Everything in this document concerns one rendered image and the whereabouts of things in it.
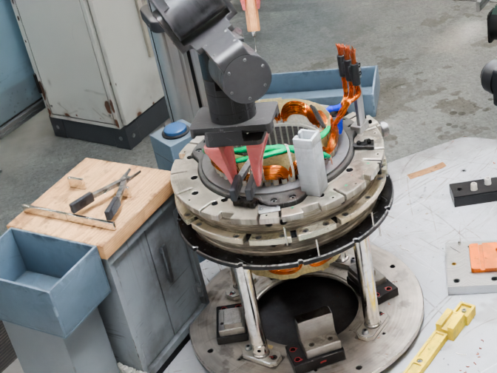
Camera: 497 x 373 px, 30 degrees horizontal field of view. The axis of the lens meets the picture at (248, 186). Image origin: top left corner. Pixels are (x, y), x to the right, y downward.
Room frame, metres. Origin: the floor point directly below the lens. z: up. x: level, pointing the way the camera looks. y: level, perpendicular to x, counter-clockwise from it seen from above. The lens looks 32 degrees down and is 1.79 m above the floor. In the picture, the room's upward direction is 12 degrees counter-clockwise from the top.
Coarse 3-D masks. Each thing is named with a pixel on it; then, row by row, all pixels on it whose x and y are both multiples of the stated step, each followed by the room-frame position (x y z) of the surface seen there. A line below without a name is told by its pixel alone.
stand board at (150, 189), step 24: (96, 168) 1.32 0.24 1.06; (120, 168) 1.30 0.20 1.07; (144, 168) 1.29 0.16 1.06; (48, 192) 1.27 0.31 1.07; (72, 192) 1.26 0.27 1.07; (144, 192) 1.21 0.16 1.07; (168, 192) 1.22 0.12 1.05; (24, 216) 1.22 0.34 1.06; (96, 216) 1.17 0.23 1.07; (120, 216) 1.16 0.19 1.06; (144, 216) 1.17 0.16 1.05; (72, 240) 1.12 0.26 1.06; (96, 240) 1.11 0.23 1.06; (120, 240) 1.12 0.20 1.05
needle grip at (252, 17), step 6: (246, 0) 1.18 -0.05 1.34; (252, 0) 1.18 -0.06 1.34; (246, 6) 1.18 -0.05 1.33; (252, 6) 1.18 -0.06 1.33; (246, 12) 1.18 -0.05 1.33; (252, 12) 1.18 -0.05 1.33; (246, 18) 1.18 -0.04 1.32; (252, 18) 1.17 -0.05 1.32; (258, 18) 1.18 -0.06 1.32; (252, 24) 1.17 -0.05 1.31; (258, 24) 1.17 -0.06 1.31; (252, 30) 1.17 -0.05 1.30; (258, 30) 1.17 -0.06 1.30
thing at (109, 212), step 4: (116, 196) 1.17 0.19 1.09; (112, 200) 1.16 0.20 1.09; (116, 200) 1.16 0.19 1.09; (112, 204) 1.15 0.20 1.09; (116, 204) 1.16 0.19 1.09; (120, 204) 1.17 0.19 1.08; (108, 208) 1.14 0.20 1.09; (112, 208) 1.14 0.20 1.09; (116, 208) 1.15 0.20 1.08; (104, 212) 1.13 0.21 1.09; (108, 212) 1.13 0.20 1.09; (112, 212) 1.14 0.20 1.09; (108, 216) 1.13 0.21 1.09; (112, 216) 1.14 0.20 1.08; (108, 220) 1.13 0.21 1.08
